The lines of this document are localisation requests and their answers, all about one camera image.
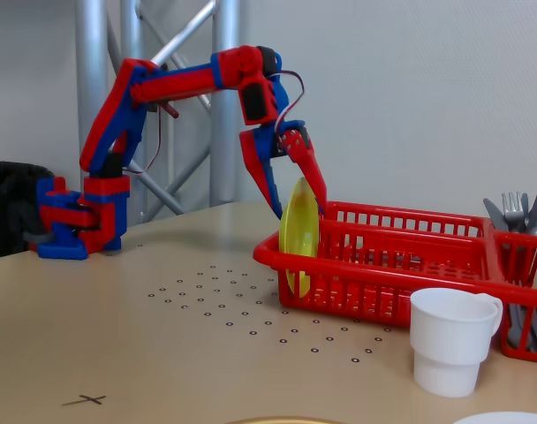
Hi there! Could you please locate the lime green plastic plate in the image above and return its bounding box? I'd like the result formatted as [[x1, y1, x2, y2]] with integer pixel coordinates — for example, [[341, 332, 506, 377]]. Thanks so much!
[[278, 176, 321, 299]]

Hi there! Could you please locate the red white arm cable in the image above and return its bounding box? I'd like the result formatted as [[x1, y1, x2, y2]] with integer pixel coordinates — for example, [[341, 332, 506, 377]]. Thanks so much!
[[121, 102, 170, 176]]

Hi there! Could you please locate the grey plastic fork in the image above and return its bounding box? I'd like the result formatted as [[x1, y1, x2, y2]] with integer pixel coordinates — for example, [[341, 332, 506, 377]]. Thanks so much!
[[501, 191, 530, 234]]

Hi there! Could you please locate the tan plastic pot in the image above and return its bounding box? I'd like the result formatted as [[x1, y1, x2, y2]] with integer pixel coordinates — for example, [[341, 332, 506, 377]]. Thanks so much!
[[223, 415, 354, 424]]

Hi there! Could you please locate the red plastic dish rack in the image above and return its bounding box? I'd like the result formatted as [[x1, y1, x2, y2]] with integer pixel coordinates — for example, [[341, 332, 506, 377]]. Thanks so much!
[[252, 200, 537, 366]]

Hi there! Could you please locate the red white wrist cable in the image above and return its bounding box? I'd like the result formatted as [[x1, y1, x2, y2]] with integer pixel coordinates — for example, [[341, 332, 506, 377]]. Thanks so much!
[[274, 69, 306, 134]]

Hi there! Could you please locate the white plastic cup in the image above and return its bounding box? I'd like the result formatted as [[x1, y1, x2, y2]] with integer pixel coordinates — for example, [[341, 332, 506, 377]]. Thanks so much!
[[409, 287, 504, 399]]

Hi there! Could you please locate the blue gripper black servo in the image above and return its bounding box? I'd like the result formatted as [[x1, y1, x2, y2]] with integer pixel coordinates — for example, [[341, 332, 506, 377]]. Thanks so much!
[[238, 75, 329, 222]]

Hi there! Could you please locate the white round lid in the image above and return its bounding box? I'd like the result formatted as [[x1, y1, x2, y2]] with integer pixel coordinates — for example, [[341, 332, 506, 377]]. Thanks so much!
[[452, 411, 537, 424]]

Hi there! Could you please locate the silver metal truss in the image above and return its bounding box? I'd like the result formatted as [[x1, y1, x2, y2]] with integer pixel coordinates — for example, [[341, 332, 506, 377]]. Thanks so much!
[[73, 0, 242, 229]]

